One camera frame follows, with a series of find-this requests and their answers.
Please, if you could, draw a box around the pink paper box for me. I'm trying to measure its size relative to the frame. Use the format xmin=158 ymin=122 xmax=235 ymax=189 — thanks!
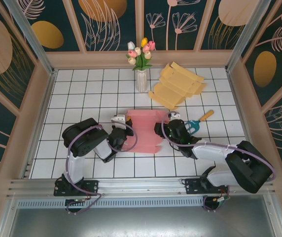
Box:
xmin=126 ymin=110 xmax=168 ymax=154

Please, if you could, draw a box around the yellow paper box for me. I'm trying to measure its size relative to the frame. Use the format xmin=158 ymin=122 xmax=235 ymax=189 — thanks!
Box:
xmin=147 ymin=63 xmax=207 ymax=111

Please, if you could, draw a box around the teal toy rake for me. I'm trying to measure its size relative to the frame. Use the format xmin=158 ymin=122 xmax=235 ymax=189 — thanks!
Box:
xmin=184 ymin=110 xmax=215 ymax=136

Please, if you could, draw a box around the white ribbed vase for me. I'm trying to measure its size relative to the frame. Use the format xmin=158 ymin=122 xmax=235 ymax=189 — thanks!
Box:
xmin=135 ymin=70 xmax=148 ymax=93

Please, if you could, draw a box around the tulip flower bouquet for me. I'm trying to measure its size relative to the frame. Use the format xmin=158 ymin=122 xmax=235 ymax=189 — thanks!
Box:
xmin=125 ymin=38 xmax=156 ymax=72

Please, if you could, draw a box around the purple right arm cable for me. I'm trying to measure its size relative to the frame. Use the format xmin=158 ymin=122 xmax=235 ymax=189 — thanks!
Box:
xmin=161 ymin=111 xmax=278 ymax=213

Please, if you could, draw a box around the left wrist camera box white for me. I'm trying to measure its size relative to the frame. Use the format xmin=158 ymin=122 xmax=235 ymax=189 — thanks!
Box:
xmin=111 ymin=114 xmax=127 ymax=124

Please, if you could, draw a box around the aluminium mounting rail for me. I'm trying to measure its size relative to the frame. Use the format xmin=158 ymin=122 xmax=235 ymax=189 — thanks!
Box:
xmin=6 ymin=174 xmax=276 ymax=198

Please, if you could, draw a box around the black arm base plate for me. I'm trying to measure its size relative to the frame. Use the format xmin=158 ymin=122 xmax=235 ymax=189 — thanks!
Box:
xmin=54 ymin=179 xmax=99 ymax=197
xmin=184 ymin=177 xmax=230 ymax=196

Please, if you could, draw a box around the grey slotted cable duct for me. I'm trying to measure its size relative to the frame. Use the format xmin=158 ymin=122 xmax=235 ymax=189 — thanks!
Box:
xmin=16 ymin=196 xmax=206 ymax=208

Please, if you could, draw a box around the aluminium frame post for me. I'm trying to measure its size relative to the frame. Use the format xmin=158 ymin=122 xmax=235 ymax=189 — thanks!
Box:
xmin=4 ymin=0 xmax=56 ymax=76
xmin=225 ymin=0 xmax=272 ymax=73

